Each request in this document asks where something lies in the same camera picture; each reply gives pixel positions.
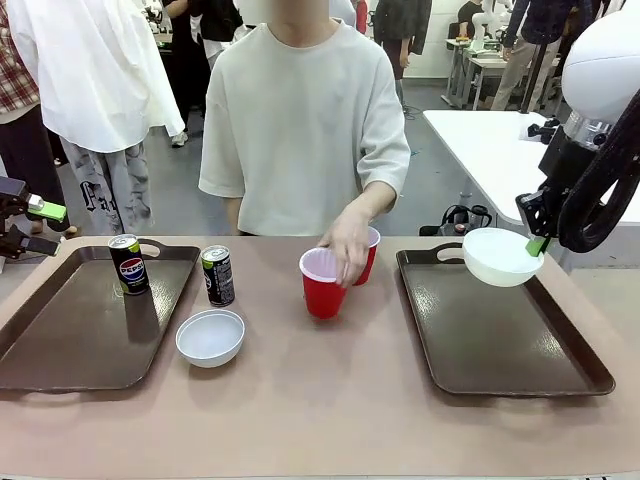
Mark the brown plastic serving tray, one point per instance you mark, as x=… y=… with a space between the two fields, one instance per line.
x=85 y=320
x=500 y=320

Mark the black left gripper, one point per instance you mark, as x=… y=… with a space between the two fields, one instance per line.
x=7 y=215

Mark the bystander in khaki trousers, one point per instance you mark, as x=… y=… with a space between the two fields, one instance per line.
x=530 y=55

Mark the person's right forearm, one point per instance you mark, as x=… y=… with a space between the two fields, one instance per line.
x=377 y=197

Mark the bystander in white shirt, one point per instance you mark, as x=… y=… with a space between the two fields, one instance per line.
x=100 y=100

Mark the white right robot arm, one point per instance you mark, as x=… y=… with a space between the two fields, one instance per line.
x=600 y=67

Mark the person in cream t-shirt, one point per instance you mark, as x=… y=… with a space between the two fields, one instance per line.
x=305 y=120

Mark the black Pepsi can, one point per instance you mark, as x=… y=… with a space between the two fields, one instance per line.
x=218 y=276
x=129 y=265

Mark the background white desk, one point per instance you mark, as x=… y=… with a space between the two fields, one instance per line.
x=475 y=65

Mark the white side table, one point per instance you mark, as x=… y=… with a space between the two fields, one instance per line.
x=490 y=155

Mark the person's right hand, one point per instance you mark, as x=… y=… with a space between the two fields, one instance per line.
x=345 y=243

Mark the white plastic bowl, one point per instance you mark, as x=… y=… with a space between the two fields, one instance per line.
x=210 y=338
x=500 y=261

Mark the black bag on floor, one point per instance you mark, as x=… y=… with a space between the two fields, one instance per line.
x=460 y=221

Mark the bystander in plaid shirt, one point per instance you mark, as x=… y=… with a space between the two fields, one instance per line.
x=20 y=110

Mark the red plastic cup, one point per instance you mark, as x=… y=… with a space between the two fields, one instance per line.
x=323 y=285
x=369 y=260

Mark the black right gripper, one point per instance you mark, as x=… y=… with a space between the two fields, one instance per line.
x=543 y=201

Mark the bystander in black clothes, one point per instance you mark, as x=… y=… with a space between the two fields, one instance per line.
x=400 y=35

